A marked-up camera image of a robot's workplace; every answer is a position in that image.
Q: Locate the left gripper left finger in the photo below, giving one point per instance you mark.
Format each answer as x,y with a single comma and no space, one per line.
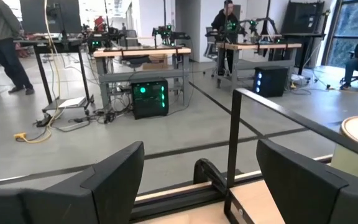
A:
110,186

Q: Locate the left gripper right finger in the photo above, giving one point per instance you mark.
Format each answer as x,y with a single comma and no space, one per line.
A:
297,186

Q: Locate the background black robot arm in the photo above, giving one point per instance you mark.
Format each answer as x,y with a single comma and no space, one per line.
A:
259,28
104,39
169,34

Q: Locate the wooden shelf board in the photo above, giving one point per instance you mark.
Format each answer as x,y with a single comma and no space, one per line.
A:
253,202

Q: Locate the computer tower green lights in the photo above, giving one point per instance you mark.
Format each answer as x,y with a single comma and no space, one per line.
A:
149,105

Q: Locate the flat white box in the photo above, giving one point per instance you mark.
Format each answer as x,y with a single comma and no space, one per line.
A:
71,102

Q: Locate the black power strip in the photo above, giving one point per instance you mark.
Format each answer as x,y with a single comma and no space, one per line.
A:
43,120

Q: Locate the yellow power plug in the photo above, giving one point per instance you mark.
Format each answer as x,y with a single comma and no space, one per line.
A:
20,136

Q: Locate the computer tower blue lights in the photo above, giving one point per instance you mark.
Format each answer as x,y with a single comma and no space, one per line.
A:
272,82

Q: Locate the cardboard box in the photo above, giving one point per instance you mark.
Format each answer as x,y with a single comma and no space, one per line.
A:
157,63

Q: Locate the black monitor stand desk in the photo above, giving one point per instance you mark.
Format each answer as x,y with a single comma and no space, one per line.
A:
42,71

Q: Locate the wooden table grey legs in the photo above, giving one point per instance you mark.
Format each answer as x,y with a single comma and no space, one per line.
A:
259,46
141,52

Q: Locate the grey office chair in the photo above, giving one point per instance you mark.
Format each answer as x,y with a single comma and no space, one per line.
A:
210,46

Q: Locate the large black case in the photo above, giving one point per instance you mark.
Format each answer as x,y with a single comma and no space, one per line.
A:
303,17

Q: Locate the black monitor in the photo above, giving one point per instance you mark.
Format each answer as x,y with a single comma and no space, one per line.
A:
36,15

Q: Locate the black table edge rail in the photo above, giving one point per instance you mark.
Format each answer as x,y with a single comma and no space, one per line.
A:
172,202

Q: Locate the black metal shelf frame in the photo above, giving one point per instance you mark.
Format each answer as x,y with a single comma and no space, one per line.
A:
234,140

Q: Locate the black edge bracket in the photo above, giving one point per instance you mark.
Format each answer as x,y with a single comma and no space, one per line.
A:
210,171

